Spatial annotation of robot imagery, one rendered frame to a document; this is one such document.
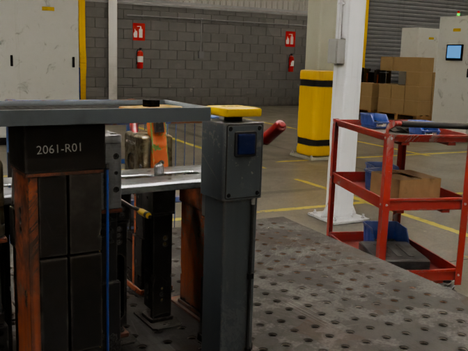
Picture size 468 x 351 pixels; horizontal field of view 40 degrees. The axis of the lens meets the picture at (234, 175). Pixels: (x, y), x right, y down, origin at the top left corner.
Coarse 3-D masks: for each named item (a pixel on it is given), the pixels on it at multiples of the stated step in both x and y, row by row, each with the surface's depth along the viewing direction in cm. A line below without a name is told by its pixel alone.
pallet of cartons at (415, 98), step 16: (384, 64) 1437; (400, 64) 1397; (416, 64) 1357; (432, 64) 1365; (416, 80) 1360; (432, 80) 1374; (384, 96) 1443; (400, 96) 1402; (416, 96) 1363; (432, 96) 1381; (384, 112) 1446; (400, 112) 1405; (416, 112) 1366
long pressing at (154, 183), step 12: (168, 168) 135; (180, 168) 136; (192, 168) 136; (132, 180) 121; (144, 180) 121; (156, 180) 121; (168, 180) 120; (180, 180) 120; (192, 180) 121; (132, 192) 115; (144, 192) 116
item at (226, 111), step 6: (216, 108) 93; (222, 108) 92; (228, 108) 92; (234, 108) 92; (240, 108) 92; (246, 108) 93; (252, 108) 93; (258, 108) 94; (216, 114) 93; (222, 114) 92; (228, 114) 91; (234, 114) 91; (240, 114) 92; (246, 114) 92; (252, 114) 93; (258, 114) 94; (228, 120) 94; (234, 120) 94; (240, 120) 94
